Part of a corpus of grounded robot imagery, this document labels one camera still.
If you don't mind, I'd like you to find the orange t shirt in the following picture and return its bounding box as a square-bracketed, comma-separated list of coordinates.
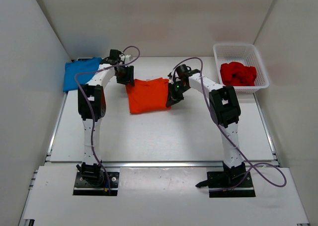
[126, 77, 171, 114]

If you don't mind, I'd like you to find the blue t shirt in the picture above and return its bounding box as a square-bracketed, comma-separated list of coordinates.
[63, 57, 103, 92]

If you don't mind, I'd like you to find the red t shirt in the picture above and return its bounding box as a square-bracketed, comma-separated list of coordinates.
[220, 62, 257, 86]

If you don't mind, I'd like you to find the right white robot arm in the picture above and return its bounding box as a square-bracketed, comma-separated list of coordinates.
[166, 65, 245, 181]

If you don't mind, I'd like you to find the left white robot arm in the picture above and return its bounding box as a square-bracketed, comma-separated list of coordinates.
[75, 49, 134, 172]

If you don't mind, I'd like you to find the white plastic basket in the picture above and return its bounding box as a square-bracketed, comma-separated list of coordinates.
[213, 43, 269, 93]

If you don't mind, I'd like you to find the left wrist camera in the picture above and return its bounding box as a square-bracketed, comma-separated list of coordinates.
[119, 53, 133, 64]

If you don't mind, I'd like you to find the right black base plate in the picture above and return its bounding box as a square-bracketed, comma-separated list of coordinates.
[195, 171, 256, 198]

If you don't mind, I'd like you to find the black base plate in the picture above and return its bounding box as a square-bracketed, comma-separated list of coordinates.
[195, 171, 256, 198]
[73, 171, 120, 196]

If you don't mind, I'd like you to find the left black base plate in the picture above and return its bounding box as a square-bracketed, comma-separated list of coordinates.
[73, 171, 120, 196]

